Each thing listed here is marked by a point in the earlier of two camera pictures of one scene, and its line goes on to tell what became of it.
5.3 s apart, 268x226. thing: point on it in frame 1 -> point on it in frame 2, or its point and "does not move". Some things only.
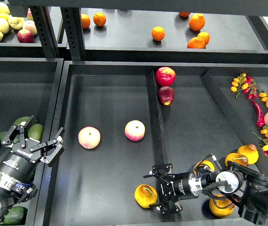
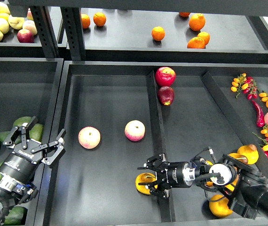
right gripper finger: x=159 y=171 -> x=157 y=163
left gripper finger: x=57 y=142 does not move
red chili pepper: x=260 y=118 does not move
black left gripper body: x=20 y=163 does not move
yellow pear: x=145 y=195 -> x=145 y=177
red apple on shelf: x=25 y=36 does not move
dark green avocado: x=31 y=176 does not move
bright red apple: x=165 y=76 does not move
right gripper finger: x=168 y=207 -> x=156 y=189
